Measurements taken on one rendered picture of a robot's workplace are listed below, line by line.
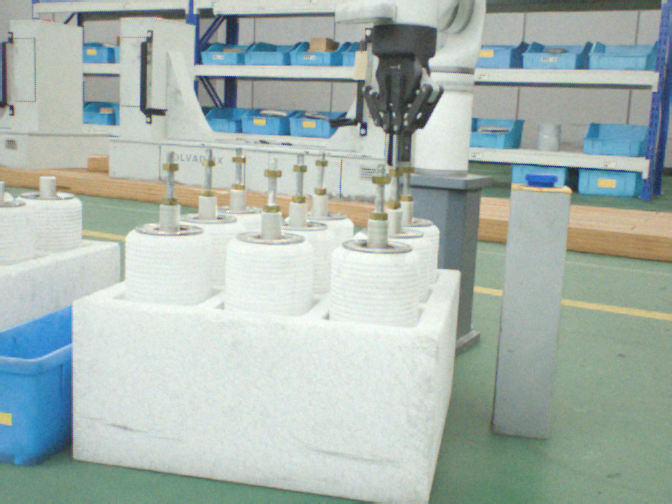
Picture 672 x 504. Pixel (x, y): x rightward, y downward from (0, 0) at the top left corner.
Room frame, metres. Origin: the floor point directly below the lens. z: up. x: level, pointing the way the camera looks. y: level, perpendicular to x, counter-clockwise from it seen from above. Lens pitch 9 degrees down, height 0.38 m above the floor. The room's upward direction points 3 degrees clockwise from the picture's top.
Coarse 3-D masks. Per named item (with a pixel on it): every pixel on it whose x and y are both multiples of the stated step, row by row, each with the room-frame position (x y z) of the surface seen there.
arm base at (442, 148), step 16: (432, 80) 1.37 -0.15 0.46; (448, 80) 1.36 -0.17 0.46; (464, 80) 1.37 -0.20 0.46; (448, 96) 1.36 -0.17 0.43; (464, 96) 1.37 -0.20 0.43; (448, 112) 1.36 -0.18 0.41; (464, 112) 1.37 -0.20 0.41; (432, 128) 1.37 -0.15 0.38; (448, 128) 1.36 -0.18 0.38; (464, 128) 1.37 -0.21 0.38; (416, 144) 1.40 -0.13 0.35; (432, 144) 1.37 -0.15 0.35; (448, 144) 1.36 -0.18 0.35; (464, 144) 1.37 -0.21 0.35; (416, 160) 1.39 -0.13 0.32; (432, 160) 1.37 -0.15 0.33; (448, 160) 1.36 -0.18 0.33; (464, 160) 1.38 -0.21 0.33; (448, 176) 1.36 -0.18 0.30; (464, 176) 1.38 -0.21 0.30
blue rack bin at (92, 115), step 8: (96, 104) 7.61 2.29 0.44; (104, 104) 7.70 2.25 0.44; (112, 104) 7.80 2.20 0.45; (88, 112) 7.32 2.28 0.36; (96, 112) 7.60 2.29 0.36; (112, 112) 7.29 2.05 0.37; (88, 120) 7.33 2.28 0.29; (96, 120) 7.29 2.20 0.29; (104, 120) 7.25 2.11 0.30; (112, 120) 7.30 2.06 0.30
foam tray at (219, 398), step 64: (128, 320) 0.82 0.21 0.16; (192, 320) 0.81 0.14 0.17; (256, 320) 0.80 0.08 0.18; (320, 320) 0.80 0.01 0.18; (448, 320) 0.91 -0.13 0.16; (128, 384) 0.82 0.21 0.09; (192, 384) 0.81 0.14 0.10; (256, 384) 0.80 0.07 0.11; (320, 384) 0.78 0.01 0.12; (384, 384) 0.77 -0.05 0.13; (448, 384) 1.02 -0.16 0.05; (128, 448) 0.82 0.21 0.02; (192, 448) 0.81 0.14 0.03; (256, 448) 0.79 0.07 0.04; (320, 448) 0.78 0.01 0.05; (384, 448) 0.77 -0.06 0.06
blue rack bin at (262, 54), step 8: (256, 48) 6.70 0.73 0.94; (264, 48) 6.81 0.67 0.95; (272, 48) 6.92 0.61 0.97; (280, 48) 6.95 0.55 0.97; (288, 48) 6.92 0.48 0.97; (296, 48) 6.57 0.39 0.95; (248, 56) 6.53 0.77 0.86; (256, 56) 6.50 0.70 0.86; (264, 56) 6.46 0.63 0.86; (272, 56) 6.43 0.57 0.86; (280, 56) 6.40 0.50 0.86; (288, 56) 6.48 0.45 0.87; (248, 64) 6.55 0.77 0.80; (256, 64) 6.51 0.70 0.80; (264, 64) 6.47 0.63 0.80; (272, 64) 6.44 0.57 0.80; (280, 64) 6.40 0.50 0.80; (288, 64) 6.49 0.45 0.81
